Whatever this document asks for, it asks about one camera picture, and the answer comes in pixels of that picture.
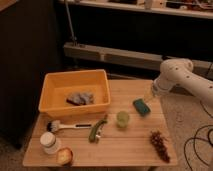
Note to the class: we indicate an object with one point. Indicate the grey metal pole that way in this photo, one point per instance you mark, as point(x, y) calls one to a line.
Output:
point(73, 37)

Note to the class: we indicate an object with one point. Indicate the green plastic cup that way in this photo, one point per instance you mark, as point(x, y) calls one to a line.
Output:
point(122, 119)

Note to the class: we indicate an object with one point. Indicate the green dish sponge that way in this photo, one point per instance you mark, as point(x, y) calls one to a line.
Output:
point(141, 107)

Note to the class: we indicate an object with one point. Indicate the yellow plastic tray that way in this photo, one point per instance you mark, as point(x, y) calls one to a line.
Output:
point(58, 86)

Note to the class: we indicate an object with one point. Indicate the white handled dish brush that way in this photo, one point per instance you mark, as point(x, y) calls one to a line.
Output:
point(56, 125)

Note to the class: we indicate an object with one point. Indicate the upper shelf with clutter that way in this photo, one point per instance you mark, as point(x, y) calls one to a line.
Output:
point(149, 8)

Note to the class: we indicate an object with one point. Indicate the brown dried grape bunch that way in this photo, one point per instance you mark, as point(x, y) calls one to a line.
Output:
point(157, 140)

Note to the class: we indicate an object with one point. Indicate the grey metal shelf rail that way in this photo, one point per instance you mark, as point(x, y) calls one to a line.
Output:
point(114, 56)

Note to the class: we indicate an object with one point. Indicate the white lidded jar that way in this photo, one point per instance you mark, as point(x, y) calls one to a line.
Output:
point(50, 143)

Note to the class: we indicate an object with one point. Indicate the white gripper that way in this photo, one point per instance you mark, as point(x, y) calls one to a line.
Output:
point(149, 95)

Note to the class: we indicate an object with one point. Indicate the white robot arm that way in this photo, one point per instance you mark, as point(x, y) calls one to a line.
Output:
point(180, 72)

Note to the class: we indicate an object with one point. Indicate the grey crumpled cloth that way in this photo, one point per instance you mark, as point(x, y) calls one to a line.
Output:
point(79, 99)

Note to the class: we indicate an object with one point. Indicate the halved apple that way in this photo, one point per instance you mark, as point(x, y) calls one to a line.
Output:
point(64, 156)

